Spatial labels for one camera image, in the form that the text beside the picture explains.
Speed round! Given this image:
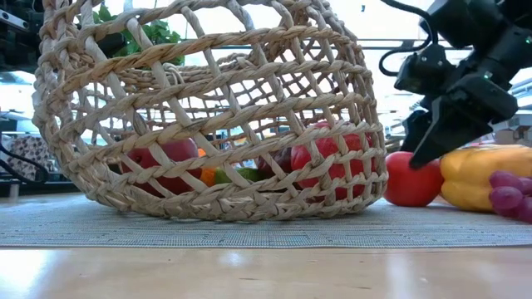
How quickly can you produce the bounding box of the patterned fabric item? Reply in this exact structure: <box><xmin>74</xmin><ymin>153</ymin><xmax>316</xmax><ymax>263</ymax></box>
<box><xmin>6</xmin><ymin>135</ymin><xmax>57</xmax><ymax>182</ymax></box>

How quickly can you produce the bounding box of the grey woven placemat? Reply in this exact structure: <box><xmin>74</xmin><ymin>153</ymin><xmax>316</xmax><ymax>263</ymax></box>
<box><xmin>0</xmin><ymin>191</ymin><xmax>532</xmax><ymax>249</ymax></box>

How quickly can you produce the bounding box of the black camera cable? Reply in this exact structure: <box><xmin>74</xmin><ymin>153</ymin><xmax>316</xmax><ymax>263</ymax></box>
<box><xmin>378</xmin><ymin>0</ymin><xmax>436</xmax><ymax>78</ymax></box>

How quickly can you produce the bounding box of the deep red apple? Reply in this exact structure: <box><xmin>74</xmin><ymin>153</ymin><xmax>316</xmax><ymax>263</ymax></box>
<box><xmin>119</xmin><ymin>138</ymin><xmax>204</xmax><ymax>197</ymax></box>

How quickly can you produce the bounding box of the elongated green fruit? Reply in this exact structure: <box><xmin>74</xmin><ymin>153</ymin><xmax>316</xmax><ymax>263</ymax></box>
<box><xmin>213</xmin><ymin>165</ymin><xmax>265</xmax><ymax>186</ymax></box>

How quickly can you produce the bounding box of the yellow bell pepper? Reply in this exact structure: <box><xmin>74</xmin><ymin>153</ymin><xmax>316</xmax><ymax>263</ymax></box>
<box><xmin>439</xmin><ymin>144</ymin><xmax>532</xmax><ymax>213</ymax></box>

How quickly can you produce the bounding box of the bright red apple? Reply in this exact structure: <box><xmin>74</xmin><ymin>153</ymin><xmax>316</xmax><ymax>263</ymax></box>
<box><xmin>289</xmin><ymin>120</ymin><xmax>377</xmax><ymax>202</ymax></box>

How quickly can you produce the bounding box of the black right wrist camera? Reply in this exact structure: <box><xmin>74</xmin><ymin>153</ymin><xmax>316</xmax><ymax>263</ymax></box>
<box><xmin>393</xmin><ymin>43</ymin><xmax>455</xmax><ymax>96</ymax></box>

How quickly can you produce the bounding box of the green potted plant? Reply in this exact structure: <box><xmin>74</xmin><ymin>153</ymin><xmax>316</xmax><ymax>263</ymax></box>
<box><xmin>74</xmin><ymin>2</ymin><xmax>186</xmax><ymax>66</ymax></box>

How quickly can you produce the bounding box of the purple grape bunch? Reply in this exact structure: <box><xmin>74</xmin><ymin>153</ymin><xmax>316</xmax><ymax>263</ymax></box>
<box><xmin>488</xmin><ymin>169</ymin><xmax>532</xmax><ymax>225</ymax></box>

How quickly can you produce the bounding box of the black curved cable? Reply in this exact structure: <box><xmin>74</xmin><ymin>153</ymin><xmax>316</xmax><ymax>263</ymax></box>
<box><xmin>0</xmin><ymin>143</ymin><xmax>50</xmax><ymax>185</ymax></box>

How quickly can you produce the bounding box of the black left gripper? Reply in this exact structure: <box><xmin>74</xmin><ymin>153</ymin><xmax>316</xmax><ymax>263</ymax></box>
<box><xmin>0</xmin><ymin>0</ymin><xmax>42</xmax><ymax>72</ymax></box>

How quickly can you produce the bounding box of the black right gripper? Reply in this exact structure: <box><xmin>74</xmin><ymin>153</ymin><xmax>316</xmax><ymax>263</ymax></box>
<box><xmin>401</xmin><ymin>28</ymin><xmax>532</xmax><ymax>169</ymax></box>

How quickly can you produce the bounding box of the woven wicker basket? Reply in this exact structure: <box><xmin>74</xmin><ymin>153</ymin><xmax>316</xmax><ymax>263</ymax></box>
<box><xmin>31</xmin><ymin>0</ymin><xmax>390</xmax><ymax>223</ymax></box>

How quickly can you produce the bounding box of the orange fruit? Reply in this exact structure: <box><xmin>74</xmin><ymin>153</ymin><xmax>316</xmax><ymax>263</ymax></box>
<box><xmin>197</xmin><ymin>147</ymin><xmax>218</xmax><ymax>188</ymax></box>

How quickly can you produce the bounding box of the red tomato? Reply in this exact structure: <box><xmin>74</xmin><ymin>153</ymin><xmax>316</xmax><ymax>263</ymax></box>
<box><xmin>382</xmin><ymin>150</ymin><xmax>445</xmax><ymax>208</ymax></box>

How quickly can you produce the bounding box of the cardboard box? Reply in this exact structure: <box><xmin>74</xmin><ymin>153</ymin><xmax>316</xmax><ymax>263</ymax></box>
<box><xmin>515</xmin><ymin>124</ymin><xmax>532</xmax><ymax>146</ymax></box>
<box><xmin>493</xmin><ymin>128</ymin><xmax>519</xmax><ymax>146</ymax></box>

